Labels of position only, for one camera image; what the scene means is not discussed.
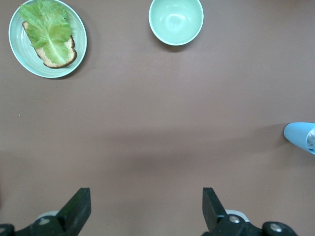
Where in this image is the toasted bread slice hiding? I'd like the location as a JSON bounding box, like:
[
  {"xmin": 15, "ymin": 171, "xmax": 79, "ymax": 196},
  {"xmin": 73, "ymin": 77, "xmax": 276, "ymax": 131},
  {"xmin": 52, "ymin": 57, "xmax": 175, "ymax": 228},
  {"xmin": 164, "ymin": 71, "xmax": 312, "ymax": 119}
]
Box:
[{"xmin": 22, "ymin": 21, "xmax": 78, "ymax": 69}]

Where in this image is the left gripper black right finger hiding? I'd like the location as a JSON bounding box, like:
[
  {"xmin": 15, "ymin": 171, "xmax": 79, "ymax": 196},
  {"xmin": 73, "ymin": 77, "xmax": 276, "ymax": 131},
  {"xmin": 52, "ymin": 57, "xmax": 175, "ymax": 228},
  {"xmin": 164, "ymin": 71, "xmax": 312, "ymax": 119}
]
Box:
[{"xmin": 201, "ymin": 187, "xmax": 299, "ymax": 236}]

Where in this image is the green lettuce leaf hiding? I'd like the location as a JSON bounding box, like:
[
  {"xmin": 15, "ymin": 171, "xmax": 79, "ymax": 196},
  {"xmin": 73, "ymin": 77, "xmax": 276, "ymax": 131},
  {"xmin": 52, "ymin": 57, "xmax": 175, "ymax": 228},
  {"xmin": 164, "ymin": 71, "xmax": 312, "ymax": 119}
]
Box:
[{"xmin": 19, "ymin": 0, "xmax": 72, "ymax": 65}]

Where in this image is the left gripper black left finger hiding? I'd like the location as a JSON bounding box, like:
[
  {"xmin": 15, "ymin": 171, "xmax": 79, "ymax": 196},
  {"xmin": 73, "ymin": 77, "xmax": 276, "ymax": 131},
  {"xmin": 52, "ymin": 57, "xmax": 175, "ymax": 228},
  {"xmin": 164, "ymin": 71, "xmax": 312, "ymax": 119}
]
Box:
[{"xmin": 0, "ymin": 187, "xmax": 92, "ymax": 236}]

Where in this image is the pale green bowl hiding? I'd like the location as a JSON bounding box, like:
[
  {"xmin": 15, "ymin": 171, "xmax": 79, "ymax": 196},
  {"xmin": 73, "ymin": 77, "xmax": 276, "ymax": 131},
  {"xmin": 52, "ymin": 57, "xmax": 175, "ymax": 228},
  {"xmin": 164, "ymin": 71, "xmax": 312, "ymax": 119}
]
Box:
[{"xmin": 148, "ymin": 0, "xmax": 204, "ymax": 46}]

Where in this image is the pale green plate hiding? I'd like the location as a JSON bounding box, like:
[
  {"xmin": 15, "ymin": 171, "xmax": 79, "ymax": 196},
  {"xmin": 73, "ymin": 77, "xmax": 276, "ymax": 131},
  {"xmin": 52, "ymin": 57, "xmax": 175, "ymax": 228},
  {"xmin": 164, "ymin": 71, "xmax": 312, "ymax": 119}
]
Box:
[{"xmin": 8, "ymin": 0, "xmax": 88, "ymax": 79}]

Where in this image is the blue plastic cup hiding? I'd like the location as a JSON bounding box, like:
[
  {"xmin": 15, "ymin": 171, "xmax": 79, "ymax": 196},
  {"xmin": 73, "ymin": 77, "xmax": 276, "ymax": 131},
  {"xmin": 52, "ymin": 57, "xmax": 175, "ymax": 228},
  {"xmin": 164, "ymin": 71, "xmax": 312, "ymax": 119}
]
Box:
[{"xmin": 283, "ymin": 122, "xmax": 315, "ymax": 155}]

